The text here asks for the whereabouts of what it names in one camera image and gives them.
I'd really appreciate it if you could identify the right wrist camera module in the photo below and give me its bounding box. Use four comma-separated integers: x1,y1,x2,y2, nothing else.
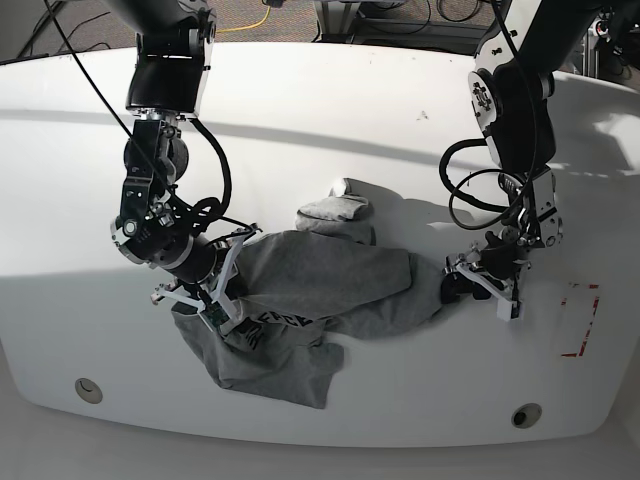
202,303,229,331

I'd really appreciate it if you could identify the table grommet hole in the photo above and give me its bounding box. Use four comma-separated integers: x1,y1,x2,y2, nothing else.
511,403,542,429
74,378,103,405

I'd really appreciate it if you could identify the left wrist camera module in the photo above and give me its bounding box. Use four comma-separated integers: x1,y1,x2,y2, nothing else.
496,297,524,322

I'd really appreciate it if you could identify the yellow cable on floor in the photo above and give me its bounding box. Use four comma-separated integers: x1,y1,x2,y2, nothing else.
219,0,281,37

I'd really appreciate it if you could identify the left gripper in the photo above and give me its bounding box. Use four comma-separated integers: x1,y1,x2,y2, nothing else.
440,239,530,304

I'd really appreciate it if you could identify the right table grommet hole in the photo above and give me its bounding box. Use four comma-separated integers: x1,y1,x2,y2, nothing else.
511,403,542,429

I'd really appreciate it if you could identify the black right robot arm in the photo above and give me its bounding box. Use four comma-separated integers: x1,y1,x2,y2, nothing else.
107,1,257,335

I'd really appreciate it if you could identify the grey t-shirt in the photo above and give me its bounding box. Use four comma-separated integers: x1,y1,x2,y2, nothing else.
171,178,448,409

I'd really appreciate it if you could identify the red tape rectangle marking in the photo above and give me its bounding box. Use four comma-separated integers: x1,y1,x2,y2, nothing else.
555,283,600,358

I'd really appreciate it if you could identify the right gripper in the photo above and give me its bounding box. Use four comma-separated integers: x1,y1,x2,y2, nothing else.
150,224,261,334

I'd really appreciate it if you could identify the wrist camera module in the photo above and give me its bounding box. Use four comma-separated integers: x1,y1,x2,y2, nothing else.
202,303,229,331
496,297,524,322

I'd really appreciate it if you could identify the aluminium frame structure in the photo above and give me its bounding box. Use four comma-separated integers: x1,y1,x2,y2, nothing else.
312,1,620,78

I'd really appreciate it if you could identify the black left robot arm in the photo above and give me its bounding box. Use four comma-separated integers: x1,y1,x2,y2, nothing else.
439,1,605,322

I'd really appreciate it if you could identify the left table grommet hole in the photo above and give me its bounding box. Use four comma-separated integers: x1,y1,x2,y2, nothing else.
74,378,103,405

